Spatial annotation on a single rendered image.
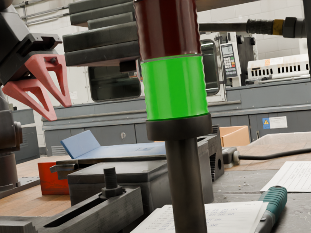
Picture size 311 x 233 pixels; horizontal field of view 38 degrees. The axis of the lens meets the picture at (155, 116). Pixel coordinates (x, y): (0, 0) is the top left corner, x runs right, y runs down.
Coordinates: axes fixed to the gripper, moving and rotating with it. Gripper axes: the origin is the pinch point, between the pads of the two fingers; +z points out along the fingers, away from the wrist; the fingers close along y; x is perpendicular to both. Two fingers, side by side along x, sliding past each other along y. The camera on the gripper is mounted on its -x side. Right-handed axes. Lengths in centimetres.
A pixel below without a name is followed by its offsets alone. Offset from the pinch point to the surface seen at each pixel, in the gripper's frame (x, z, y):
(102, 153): -0.2, 8.9, 2.0
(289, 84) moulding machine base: 447, -1, -46
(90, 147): 2.3, 6.7, -0.5
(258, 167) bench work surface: 31.5, 23.9, 8.0
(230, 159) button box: 32.5, 19.7, 4.0
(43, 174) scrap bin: 12.7, 2.7, -19.3
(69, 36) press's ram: -7.8, -2.4, 12.1
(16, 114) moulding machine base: 520, -228, -435
